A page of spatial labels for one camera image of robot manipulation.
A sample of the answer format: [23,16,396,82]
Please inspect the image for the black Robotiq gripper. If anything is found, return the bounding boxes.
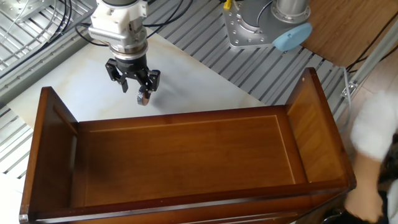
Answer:
[104,53,162,94]

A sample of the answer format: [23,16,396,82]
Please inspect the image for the round orange silver tape roll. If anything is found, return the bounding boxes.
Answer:
[136,86,152,106]

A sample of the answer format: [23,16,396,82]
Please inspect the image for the bare person forearm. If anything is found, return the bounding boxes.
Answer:
[343,152,386,223]

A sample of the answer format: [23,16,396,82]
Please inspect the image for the brown wooden shelf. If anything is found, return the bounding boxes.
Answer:
[18,67,358,224]

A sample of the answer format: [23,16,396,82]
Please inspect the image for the black rounded object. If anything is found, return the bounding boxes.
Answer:
[323,208,346,224]

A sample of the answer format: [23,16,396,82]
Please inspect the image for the white marble board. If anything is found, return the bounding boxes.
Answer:
[6,32,265,130]

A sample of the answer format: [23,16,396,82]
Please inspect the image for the perforated aluminium mounting plate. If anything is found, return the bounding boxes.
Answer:
[0,0,53,24]

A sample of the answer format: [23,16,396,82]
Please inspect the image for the plain white panel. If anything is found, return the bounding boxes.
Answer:
[0,172,25,224]

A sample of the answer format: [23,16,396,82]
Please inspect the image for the person body white clothes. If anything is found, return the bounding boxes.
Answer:
[387,180,398,224]

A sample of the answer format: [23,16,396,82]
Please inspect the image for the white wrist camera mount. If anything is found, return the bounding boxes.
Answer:
[88,0,149,45]

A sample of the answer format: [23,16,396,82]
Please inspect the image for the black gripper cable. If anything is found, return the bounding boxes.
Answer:
[74,22,110,47]

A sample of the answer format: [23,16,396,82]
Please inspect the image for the thin black cable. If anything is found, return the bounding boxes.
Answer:
[145,0,194,40]

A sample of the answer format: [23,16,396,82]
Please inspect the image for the black cable bundle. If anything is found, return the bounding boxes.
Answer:
[0,0,74,78]

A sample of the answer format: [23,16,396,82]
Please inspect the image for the grey aluminium frame beam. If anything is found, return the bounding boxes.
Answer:
[0,27,96,108]

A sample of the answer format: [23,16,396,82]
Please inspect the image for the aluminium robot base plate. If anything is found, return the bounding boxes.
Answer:
[222,1,280,50]

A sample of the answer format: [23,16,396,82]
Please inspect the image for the grey cable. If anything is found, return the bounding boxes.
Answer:
[337,65,354,130]

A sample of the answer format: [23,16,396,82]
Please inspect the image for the black floor cables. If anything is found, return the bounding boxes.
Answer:
[345,14,398,74]

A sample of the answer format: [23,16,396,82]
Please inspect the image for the aluminium profile post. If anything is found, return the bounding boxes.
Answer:
[340,26,398,99]

